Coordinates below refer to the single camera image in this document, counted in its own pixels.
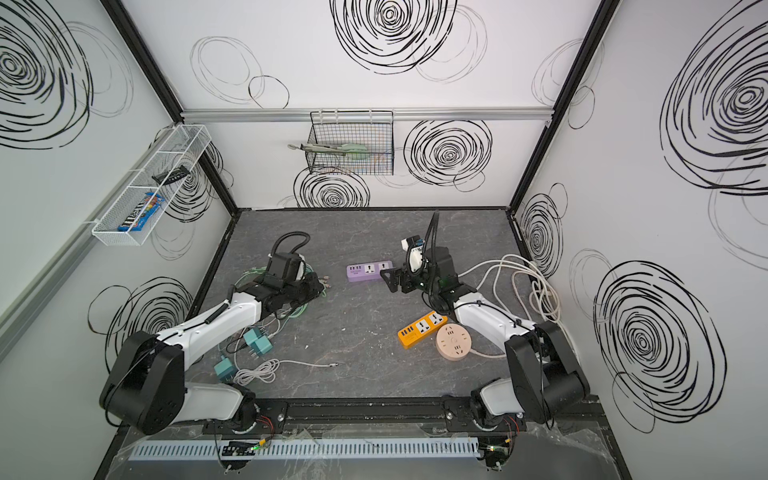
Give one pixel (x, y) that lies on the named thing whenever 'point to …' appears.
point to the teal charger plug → (260, 343)
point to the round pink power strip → (453, 342)
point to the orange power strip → (421, 328)
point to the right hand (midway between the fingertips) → (393, 266)
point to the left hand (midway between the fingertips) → (329, 285)
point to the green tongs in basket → (340, 149)
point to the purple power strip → (367, 271)
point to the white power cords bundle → (517, 279)
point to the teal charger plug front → (224, 369)
